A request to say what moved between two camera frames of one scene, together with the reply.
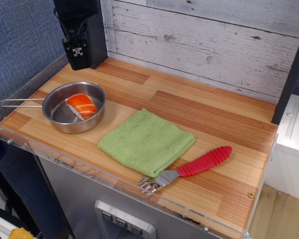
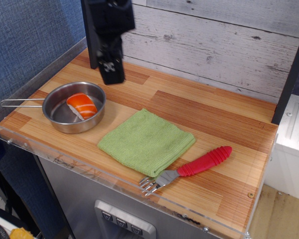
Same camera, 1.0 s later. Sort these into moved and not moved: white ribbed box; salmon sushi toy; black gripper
Moved: black gripper
Not moved: white ribbed box; salmon sushi toy
